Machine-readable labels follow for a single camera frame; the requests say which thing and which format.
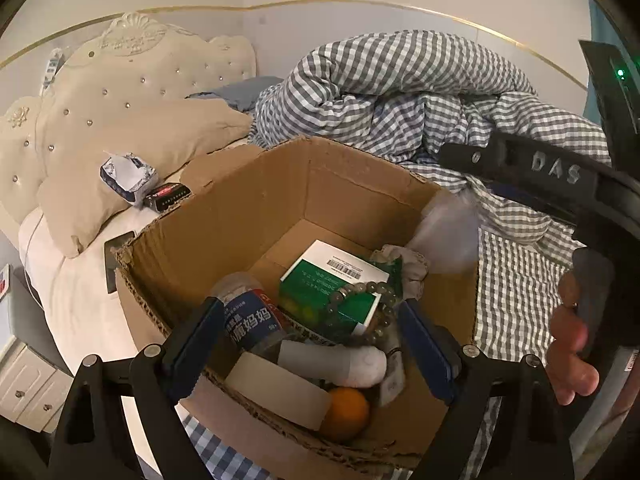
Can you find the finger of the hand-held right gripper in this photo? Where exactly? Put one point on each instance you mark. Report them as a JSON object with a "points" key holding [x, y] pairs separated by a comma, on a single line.
{"points": [[470, 159], [530, 200]]}

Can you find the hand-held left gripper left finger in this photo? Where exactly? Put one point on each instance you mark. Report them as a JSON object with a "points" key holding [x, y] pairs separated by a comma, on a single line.
{"points": [[200, 330]]}

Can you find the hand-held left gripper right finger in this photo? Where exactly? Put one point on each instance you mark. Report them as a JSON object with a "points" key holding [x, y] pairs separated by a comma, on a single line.
{"points": [[425, 345]]}

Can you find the small clear plastic packet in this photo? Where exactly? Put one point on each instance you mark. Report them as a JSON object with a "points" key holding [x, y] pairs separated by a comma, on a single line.
{"points": [[392, 380]]}

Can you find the clear bottle blue label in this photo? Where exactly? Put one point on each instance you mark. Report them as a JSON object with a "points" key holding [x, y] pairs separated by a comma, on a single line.
{"points": [[250, 320]]}

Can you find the grey cloth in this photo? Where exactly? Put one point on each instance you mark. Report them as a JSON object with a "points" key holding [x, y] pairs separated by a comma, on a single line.
{"points": [[410, 270]]}

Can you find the clear plastic bag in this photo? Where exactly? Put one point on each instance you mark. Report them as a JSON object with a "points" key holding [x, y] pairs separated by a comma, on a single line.
{"points": [[445, 235]]}

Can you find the white grey tube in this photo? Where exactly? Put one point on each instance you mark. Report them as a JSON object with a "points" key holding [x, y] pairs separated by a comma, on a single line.
{"points": [[340, 362]]}

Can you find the beige tape roll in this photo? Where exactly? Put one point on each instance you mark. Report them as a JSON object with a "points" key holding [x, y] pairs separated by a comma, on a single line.
{"points": [[280, 390]]}

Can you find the orange fruit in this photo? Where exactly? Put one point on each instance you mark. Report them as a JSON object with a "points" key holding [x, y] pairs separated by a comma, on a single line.
{"points": [[345, 412]]}

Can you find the brown cardboard box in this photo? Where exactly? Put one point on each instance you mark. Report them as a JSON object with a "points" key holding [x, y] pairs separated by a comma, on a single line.
{"points": [[225, 220]]}

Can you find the person's right hand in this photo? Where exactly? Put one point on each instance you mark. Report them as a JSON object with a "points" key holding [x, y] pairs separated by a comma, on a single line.
{"points": [[567, 360]]}

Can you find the grey checked duvet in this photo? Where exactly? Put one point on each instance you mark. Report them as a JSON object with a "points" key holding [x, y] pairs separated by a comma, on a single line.
{"points": [[400, 100]]}

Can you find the black phone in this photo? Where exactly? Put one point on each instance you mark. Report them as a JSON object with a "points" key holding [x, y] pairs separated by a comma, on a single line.
{"points": [[119, 260]]}

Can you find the green white medicine box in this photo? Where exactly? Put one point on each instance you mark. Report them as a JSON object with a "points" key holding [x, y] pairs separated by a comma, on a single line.
{"points": [[330, 265]]}

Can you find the red black small box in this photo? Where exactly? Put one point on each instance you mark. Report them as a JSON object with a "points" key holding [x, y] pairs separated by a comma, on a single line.
{"points": [[167, 196]]}

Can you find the blue white tissue pack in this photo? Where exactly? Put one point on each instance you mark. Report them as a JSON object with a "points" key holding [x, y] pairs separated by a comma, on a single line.
{"points": [[125, 175]]}

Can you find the white nightstand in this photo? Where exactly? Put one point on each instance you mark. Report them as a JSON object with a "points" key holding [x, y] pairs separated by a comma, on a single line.
{"points": [[30, 385]]}

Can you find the teal curtain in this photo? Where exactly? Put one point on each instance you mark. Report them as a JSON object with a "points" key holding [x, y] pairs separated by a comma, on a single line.
{"points": [[595, 25]]}

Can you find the beige pillow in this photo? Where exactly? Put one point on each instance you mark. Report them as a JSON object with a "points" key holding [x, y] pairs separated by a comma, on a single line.
{"points": [[125, 160]]}

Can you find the red white card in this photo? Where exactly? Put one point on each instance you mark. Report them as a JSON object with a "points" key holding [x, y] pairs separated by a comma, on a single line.
{"points": [[4, 280]]}

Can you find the blue grey pillow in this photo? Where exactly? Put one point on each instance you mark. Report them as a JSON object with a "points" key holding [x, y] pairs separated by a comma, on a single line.
{"points": [[235, 91]]}

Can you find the cream tufted headboard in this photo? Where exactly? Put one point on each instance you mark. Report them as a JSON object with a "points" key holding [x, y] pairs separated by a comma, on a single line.
{"points": [[125, 75]]}

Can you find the white remote control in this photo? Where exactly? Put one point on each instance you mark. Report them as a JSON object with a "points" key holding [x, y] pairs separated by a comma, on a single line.
{"points": [[51, 70]]}

